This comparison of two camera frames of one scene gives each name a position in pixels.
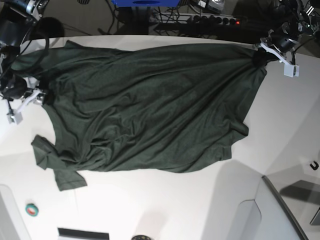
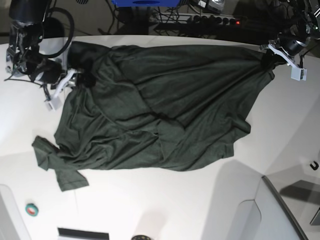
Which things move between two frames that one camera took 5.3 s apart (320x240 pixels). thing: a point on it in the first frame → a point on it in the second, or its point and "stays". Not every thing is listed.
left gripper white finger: [16, 116] → [55, 103]
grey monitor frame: [301, 234] stays
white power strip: [190, 18] stays
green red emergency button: [31, 209] stays
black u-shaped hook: [316, 166] stays
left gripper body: [15, 87] → [50, 71]
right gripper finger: [261, 57] → [270, 60]
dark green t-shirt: [152, 109] stays
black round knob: [141, 237] stays
